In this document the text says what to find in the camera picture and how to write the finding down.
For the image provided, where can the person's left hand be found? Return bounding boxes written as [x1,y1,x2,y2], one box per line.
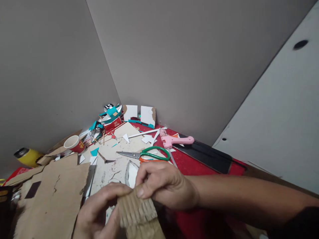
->
[73,182,134,239]

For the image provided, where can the person's right hand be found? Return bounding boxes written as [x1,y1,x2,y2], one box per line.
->
[134,162,200,212]

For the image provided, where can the corrugated cardboard piece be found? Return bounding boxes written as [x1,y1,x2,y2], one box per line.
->
[116,186,165,239]

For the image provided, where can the red table cloth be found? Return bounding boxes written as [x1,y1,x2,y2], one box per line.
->
[133,122,250,239]

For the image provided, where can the white curved paper piece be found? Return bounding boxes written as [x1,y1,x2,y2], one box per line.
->
[124,160,141,188]

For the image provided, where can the large brown cardboard sheet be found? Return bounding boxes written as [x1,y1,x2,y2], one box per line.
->
[14,152,92,239]

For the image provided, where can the beige stained work board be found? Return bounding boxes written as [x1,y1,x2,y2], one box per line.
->
[81,121,175,224]

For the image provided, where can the pink hot glue gun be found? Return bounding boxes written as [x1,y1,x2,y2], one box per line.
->
[159,128,195,150]

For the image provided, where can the black flat ruler case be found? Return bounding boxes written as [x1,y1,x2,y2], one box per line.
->
[171,132,248,175]

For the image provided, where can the white paper strip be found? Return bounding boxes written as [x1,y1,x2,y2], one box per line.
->
[129,127,168,139]

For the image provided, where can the red and white paper cup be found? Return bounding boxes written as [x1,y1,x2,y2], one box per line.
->
[63,135,86,154]

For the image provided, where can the bundle of thin wooden sticks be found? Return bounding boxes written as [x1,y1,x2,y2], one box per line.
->
[86,128,118,155]

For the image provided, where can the red printed carton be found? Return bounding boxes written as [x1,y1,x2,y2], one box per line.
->
[2,166,34,187]

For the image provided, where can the yellow bottle with metal cap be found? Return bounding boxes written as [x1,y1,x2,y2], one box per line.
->
[13,147,45,168]

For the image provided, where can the pile of teal white paper scraps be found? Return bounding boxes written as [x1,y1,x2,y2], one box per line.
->
[88,103,124,136]

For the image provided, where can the green and orange handled scissors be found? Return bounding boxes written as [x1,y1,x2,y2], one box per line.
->
[116,146,171,164]

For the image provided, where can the white folded cardboard wall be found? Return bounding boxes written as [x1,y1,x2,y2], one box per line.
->
[123,105,157,129]

